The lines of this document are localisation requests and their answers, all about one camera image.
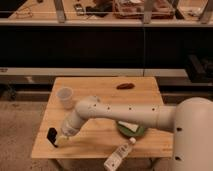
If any clear plastic cup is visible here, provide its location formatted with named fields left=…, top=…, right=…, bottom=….
left=56, top=87, right=73, bottom=109

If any white plastic bottle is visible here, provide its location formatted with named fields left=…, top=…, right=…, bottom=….
left=104, top=137, right=136, bottom=171

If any black box on right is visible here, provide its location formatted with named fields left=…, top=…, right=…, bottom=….
left=185, top=55, right=213, bottom=83

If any wooden table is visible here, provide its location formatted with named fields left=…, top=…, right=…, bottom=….
left=30, top=76, right=181, bottom=171

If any black eraser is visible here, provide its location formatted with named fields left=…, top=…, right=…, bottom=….
left=47, top=127, right=58, bottom=148

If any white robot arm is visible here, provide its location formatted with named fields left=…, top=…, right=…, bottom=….
left=56, top=96, right=213, bottom=171

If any brown oblong food item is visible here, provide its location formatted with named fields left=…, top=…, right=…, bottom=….
left=116, top=83, right=135, bottom=90

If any green plate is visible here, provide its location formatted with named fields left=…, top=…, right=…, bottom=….
left=116, top=121, right=146, bottom=137

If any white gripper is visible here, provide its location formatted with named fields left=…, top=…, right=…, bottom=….
left=54, top=121, right=79, bottom=147

